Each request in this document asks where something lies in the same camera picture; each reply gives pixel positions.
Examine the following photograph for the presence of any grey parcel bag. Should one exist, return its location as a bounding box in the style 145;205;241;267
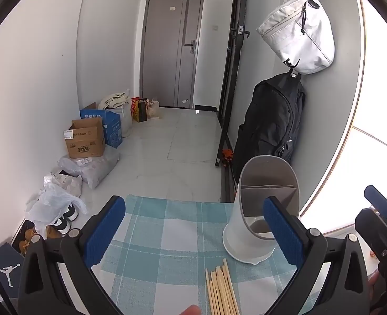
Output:
57;148;121;190

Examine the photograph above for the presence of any white plastic bag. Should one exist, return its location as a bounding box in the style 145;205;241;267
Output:
25;182;88;237

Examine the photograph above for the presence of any teal checked tablecloth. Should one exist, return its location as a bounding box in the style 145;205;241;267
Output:
90;195;322;315

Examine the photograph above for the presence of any black paper bag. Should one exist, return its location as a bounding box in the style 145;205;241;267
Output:
136;99;148;123

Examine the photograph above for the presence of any black metal frame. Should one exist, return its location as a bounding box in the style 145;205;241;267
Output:
215;0;250;168

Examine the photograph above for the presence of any clear bag with beige content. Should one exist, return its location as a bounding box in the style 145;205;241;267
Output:
43;170;83;201

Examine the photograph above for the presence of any red yellow bag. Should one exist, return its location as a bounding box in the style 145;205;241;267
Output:
130;97;142;122

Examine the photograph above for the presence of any black backpack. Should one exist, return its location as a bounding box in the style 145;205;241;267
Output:
231;71;306;184

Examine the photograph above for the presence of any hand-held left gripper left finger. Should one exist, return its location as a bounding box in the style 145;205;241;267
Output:
18;195;127;315

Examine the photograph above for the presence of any orange black tool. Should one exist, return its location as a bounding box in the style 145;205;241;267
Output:
221;149;235;167

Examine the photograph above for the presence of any grey door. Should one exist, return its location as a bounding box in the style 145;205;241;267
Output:
140;0;205;109

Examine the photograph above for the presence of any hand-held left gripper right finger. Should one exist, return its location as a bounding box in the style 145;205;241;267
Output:
262;196;371;315

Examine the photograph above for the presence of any dark grey floor rail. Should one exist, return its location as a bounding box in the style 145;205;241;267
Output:
220;166;238;202

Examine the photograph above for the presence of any person's right hand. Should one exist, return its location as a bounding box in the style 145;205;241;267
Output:
367;271;382;304

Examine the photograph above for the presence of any dark blue shoe box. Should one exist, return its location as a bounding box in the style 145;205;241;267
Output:
0;242;27;306

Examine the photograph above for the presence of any bundle of chopsticks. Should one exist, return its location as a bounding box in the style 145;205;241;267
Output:
205;259;240;315

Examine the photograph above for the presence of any person's left hand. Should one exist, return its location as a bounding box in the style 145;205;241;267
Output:
175;304;202;315

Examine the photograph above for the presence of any white fabric bag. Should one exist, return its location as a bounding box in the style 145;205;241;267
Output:
256;0;336;75

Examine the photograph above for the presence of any blue cardboard box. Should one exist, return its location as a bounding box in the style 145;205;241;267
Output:
80;102;123;149

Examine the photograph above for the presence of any white black sneaker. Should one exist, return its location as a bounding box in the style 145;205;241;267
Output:
62;202;81;220
54;215;72;235

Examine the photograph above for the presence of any beige plastic bag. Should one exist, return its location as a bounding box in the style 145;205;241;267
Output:
147;98;163;120

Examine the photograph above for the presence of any white grey utensil holder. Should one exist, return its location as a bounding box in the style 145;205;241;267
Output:
222;155;301;265

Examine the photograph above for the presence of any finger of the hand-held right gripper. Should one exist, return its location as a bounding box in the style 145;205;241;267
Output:
354;208;387;257
364;185;387;220

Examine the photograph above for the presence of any brown cardboard box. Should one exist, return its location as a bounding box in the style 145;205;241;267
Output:
63;117;106;160

